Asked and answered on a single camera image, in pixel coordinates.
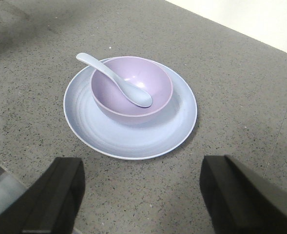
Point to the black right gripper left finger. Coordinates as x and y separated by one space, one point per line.
51 204

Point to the light blue plastic spoon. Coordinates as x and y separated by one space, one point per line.
134 94

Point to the light blue round plate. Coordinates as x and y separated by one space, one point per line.
130 142

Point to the purple plastic bowl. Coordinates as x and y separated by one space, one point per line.
143 73

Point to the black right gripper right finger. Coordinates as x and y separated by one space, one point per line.
239 201

